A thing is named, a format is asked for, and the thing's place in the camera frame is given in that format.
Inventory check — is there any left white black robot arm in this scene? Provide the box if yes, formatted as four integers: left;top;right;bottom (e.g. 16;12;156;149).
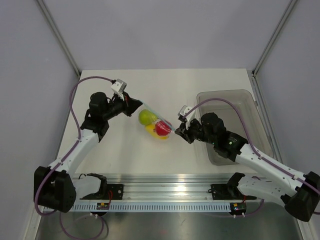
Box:
33;92;143;216

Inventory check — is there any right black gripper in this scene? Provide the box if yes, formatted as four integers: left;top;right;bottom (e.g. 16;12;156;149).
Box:
175;116;217;146

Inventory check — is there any small circuit board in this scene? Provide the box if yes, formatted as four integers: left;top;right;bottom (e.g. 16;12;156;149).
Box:
232;202;247;212
96;202;110;210

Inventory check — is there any grey translucent plastic bin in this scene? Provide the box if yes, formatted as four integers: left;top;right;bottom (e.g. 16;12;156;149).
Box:
196;89;273;166

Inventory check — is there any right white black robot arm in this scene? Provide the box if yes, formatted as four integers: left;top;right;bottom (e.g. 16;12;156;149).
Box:
175;112;320;222

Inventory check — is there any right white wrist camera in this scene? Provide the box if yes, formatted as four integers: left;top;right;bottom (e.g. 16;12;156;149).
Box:
178;105;196;123

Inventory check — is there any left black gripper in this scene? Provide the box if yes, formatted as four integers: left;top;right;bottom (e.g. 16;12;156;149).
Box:
102;91;142;121

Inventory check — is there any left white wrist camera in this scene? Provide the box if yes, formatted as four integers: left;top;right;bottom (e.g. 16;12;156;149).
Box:
111;79;127;100

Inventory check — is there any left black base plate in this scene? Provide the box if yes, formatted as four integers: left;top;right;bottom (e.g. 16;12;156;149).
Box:
80;183;124;200

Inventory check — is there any clear zip top bag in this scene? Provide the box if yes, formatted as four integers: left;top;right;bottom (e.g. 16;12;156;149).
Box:
138;102;176;140

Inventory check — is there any right small circuit board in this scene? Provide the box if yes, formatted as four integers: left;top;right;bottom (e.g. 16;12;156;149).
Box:
232;202;247;212

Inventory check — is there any left small circuit board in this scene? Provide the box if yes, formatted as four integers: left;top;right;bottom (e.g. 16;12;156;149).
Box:
96;202;110;210

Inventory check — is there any white slotted cable duct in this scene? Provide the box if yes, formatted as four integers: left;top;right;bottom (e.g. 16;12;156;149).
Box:
70;201;231;213

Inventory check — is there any green toy pear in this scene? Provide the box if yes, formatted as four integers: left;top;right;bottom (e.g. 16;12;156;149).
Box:
138;109;158;126

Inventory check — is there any left aluminium frame post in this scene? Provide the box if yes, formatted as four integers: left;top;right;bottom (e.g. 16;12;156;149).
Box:
35;0;82;79

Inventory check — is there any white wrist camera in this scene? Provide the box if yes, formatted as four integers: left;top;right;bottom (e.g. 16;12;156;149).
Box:
178;105;196;123
111;79;127;100

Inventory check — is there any right aluminium frame post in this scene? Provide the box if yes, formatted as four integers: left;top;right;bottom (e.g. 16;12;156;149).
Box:
251;0;300;78

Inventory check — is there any red toy apple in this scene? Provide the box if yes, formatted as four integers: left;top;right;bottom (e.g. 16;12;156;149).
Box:
155;120;172;137

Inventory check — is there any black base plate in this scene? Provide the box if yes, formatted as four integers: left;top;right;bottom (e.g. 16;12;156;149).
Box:
80;183;124;200
207;183;257;201

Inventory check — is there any aluminium frame post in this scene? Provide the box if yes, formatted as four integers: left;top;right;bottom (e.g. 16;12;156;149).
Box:
251;0;300;78
35;0;82;79

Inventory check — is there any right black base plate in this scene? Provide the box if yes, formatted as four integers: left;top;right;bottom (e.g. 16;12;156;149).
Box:
207;183;257;201

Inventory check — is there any yellow toy lemon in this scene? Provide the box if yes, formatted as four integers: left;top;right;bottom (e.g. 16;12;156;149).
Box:
144;124;171;140

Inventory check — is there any aluminium rail profile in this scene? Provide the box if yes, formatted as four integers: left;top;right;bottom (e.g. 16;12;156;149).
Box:
69;173;288;202

